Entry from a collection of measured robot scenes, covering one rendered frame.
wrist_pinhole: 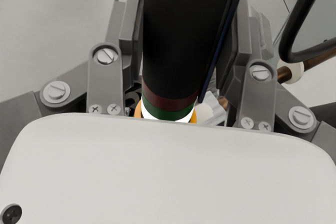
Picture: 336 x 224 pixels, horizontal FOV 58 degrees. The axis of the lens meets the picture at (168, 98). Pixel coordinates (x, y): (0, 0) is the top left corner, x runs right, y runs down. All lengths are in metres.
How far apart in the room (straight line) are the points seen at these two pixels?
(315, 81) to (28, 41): 1.91
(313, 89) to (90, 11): 1.94
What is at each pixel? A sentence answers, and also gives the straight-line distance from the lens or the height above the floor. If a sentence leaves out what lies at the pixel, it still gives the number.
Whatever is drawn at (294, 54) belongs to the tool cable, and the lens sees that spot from 0.27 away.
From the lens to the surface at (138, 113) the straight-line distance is 0.21.
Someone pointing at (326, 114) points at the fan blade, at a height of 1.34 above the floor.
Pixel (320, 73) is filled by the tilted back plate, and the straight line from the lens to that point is 0.61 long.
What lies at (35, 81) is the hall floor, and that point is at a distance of 2.02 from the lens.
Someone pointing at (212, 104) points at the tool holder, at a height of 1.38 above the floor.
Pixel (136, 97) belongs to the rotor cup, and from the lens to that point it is 0.41.
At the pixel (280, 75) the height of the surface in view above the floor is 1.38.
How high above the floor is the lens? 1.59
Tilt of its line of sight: 59 degrees down
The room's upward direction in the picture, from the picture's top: 9 degrees clockwise
